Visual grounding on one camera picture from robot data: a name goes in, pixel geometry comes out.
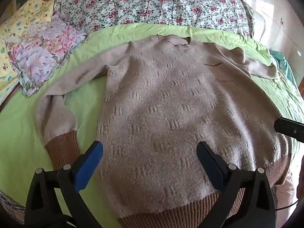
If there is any black cable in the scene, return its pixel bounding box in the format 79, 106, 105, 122
275, 198, 299, 212

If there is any yellow printed pillow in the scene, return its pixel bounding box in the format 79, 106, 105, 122
0, 0, 55, 105

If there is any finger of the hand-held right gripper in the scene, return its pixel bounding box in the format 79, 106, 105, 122
273, 116, 304, 144

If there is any teal cloth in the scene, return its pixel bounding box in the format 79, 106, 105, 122
269, 50, 298, 89

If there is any green bed sheet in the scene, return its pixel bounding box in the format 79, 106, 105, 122
0, 23, 304, 228

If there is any white pink-flowered quilt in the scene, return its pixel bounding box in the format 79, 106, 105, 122
53, 0, 255, 38

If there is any beige knit sweater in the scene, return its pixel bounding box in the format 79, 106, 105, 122
36, 34, 292, 228

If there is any purple floral pillow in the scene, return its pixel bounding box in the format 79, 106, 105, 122
6, 14, 93, 98

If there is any striped grey cloth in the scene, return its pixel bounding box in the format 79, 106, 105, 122
0, 190, 27, 220

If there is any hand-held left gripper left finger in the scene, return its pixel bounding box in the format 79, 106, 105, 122
25, 141, 105, 228

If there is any person's pink clothing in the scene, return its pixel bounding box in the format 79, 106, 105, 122
276, 163, 299, 210

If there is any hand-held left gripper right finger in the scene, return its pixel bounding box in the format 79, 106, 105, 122
196, 141, 277, 228

